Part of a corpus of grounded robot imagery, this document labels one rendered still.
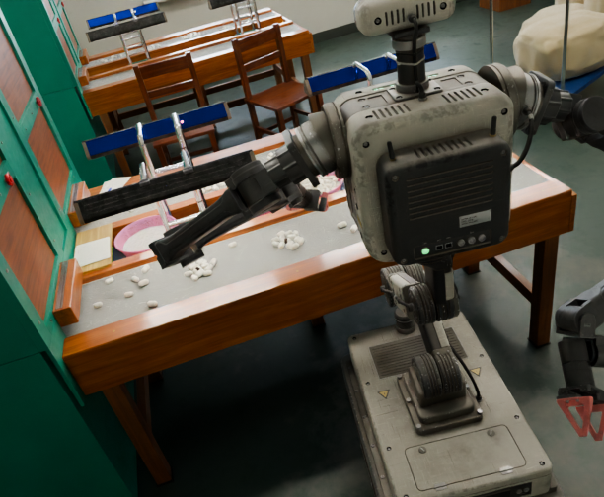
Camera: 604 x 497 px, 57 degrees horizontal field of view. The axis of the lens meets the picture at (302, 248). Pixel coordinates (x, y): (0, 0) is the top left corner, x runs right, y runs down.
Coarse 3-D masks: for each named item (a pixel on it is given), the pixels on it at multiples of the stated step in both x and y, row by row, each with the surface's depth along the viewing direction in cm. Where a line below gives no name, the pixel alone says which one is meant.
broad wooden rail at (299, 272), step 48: (528, 192) 200; (528, 240) 204; (240, 288) 186; (288, 288) 185; (336, 288) 190; (96, 336) 180; (144, 336) 179; (192, 336) 184; (240, 336) 190; (96, 384) 184
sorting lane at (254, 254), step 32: (512, 160) 226; (288, 224) 218; (320, 224) 214; (352, 224) 210; (224, 256) 208; (256, 256) 204; (288, 256) 200; (96, 288) 207; (128, 288) 203; (160, 288) 199; (192, 288) 196; (96, 320) 191
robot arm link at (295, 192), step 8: (288, 184) 166; (296, 184) 168; (280, 192) 165; (288, 192) 166; (296, 192) 167; (280, 200) 164; (288, 200) 165; (272, 208) 165; (240, 216) 158; (256, 216) 162; (184, 224) 152; (224, 224) 156; (232, 224) 157; (240, 224) 159; (168, 232) 151; (216, 232) 155; (224, 232) 156; (200, 240) 152; (208, 240) 154; (192, 248) 156; (200, 248) 153; (192, 256) 151; (200, 256) 152; (184, 264) 151
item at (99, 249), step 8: (96, 240) 229; (104, 240) 227; (80, 248) 225; (88, 248) 224; (96, 248) 223; (104, 248) 221; (80, 256) 220; (88, 256) 219; (96, 256) 218; (104, 256) 217; (80, 264) 215
